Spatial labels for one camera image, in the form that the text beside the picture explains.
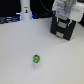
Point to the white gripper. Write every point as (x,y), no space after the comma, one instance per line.
(67,9)

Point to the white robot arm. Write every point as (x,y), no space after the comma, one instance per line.
(66,13)

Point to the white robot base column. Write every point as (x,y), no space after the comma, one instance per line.
(26,13)

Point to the black kcup drawer holder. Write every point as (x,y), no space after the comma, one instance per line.
(62,29)

